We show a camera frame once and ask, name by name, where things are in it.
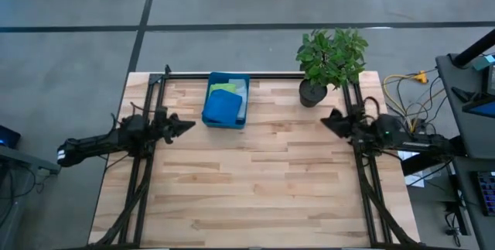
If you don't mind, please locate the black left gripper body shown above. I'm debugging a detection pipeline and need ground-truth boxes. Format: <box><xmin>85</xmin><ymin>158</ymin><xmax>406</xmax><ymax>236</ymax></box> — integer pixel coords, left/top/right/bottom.
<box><xmin>152</xmin><ymin>106</ymin><xmax>176</xmax><ymax>146</ymax></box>

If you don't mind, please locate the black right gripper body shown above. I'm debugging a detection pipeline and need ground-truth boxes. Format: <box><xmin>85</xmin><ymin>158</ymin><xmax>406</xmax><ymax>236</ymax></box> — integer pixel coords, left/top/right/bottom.
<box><xmin>345</xmin><ymin>105</ymin><xmax>373</xmax><ymax>149</ymax></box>

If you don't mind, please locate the blue microfiber towel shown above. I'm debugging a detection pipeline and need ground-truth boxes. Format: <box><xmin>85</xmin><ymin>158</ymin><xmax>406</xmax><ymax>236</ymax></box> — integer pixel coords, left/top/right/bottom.
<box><xmin>202</xmin><ymin>88</ymin><xmax>244</xmax><ymax>125</ymax></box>

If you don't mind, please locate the green microfiber towel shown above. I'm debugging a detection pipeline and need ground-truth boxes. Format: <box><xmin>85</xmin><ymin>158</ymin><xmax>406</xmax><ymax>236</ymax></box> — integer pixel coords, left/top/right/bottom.
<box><xmin>208</xmin><ymin>82</ymin><xmax>237</xmax><ymax>97</ymax></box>

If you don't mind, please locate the grey microfiber towel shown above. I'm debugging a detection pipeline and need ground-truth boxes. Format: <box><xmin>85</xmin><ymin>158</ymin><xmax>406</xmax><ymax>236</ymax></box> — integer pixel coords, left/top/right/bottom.
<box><xmin>227</xmin><ymin>78</ymin><xmax>248</xmax><ymax>121</ymax></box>

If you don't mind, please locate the green leafy potted tree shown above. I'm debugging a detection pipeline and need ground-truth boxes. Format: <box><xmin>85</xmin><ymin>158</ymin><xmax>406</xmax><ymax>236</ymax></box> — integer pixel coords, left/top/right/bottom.
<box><xmin>295</xmin><ymin>27</ymin><xmax>369</xmax><ymax>91</ymax></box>

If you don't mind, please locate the teal plastic bin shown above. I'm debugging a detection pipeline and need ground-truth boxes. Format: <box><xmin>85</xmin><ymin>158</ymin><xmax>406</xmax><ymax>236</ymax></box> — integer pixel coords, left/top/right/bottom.
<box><xmin>201</xmin><ymin>71</ymin><xmax>251</xmax><ymax>130</ymax></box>

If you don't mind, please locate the white paper sheet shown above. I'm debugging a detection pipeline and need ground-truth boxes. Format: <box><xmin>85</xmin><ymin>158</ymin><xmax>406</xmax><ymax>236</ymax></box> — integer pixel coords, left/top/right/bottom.
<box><xmin>396</xmin><ymin>149</ymin><xmax>442</xmax><ymax>187</ymax></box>

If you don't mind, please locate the yellow plug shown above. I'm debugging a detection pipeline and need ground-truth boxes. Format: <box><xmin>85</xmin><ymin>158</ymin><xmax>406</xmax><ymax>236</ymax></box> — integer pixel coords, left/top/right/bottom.
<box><xmin>411</xmin><ymin>70</ymin><xmax>429</xmax><ymax>85</ymax></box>

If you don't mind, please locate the black desk beam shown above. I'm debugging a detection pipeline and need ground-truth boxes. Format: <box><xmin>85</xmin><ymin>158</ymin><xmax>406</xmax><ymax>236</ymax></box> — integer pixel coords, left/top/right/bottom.
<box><xmin>400</xmin><ymin>135</ymin><xmax>467</xmax><ymax>176</ymax></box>

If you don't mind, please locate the small black desk item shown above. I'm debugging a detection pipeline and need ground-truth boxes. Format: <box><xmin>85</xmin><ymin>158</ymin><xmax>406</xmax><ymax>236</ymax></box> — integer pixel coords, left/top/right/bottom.
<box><xmin>450</xmin><ymin>86</ymin><xmax>472</xmax><ymax>103</ymax></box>

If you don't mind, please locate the dark grey desk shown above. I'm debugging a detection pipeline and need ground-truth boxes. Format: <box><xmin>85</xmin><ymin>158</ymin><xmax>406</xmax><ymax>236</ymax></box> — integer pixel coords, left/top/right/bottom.
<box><xmin>435</xmin><ymin>52</ymin><xmax>495</xmax><ymax>160</ymax></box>
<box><xmin>452</xmin><ymin>156</ymin><xmax>495</xmax><ymax>250</ymax></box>

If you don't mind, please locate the tablet with blue screen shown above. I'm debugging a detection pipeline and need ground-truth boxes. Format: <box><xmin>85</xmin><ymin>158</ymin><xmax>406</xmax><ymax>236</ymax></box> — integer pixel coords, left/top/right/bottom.
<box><xmin>462</xmin><ymin>94</ymin><xmax>495</xmax><ymax>119</ymax></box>

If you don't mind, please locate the black slanted pole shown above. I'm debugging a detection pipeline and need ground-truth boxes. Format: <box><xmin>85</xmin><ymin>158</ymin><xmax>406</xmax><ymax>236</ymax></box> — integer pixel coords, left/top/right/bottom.
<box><xmin>452</xmin><ymin>28</ymin><xmax>495</xmax><ymax>68</ymax></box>

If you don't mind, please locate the black power adapter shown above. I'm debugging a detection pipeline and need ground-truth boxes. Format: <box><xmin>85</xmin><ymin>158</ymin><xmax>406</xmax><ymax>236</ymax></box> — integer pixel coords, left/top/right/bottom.
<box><xmin>443</xmin><ymin>224</ymin><xmax>461</xmax><ymax>238</ymax></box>

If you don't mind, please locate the small teal box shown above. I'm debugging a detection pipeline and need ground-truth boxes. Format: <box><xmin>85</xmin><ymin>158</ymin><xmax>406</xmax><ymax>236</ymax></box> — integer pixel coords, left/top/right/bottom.
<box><xmin>472</xmin><ymin>53</ymin><xmax>495</xmax><ymax>72</ymax></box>

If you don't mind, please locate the grey metal shelf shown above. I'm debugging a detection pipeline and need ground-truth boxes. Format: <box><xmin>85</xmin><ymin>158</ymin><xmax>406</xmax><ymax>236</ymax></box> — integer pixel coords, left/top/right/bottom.
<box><xmin>0</xmin><ymin>145</ymin><xmax>63</xmax><ymax>250</ymax></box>

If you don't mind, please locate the backlit black keyboard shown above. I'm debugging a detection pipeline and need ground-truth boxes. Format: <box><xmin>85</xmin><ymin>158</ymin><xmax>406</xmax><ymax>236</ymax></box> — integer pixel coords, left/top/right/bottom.
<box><xmin>470</xmin><ymin>170</ymin><xmax>495</xmax><ymax>217</ymax></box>

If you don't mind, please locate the blue lit black device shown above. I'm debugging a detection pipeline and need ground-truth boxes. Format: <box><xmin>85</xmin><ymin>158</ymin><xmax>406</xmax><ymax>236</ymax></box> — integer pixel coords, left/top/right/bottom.
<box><xmin>0</xmin><ymin>124</ymin><xmax>22</xmax><ymax>150</ymax></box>

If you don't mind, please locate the black left camera cable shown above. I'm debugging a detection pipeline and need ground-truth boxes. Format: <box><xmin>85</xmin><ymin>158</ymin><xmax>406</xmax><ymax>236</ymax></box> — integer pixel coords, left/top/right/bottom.
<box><xmin>110</xmin><ymin>101</ymin><xmax>156</xmax><ymax>132</ymax></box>

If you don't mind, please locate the black camera cable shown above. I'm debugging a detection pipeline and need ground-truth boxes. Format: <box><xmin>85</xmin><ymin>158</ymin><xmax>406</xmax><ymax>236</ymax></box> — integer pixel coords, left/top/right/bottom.
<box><xmin>362</xmin><ymin>95</ymin><xmax>383</xmax><ymax>118</ymax></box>
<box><xmin>110</xmin><ymin>101</ymin><xmax>156</xmax><ymax>132</ymax></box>

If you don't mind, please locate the black right camera cable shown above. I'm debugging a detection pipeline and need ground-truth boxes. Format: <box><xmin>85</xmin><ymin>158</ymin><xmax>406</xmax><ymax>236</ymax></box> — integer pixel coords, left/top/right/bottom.
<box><xmin>362</xmin><ymin>95</ymin><xmax>383</xmax><ymax>118</ymax></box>

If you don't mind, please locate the yellow cable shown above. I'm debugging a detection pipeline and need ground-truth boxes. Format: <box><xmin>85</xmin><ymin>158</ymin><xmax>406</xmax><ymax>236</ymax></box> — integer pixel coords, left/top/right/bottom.
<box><xmin>382</xmin><ymin>70</ymin><xmax>446</xmax><ymax>133</ymax></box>

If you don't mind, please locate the black aluminium table frame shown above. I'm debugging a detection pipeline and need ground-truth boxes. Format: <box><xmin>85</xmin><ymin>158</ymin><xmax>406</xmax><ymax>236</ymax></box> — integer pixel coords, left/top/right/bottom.
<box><xmin>90</xmin><ymin>63</ymin><xmax>417</xmax><ymax>249</ymax></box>

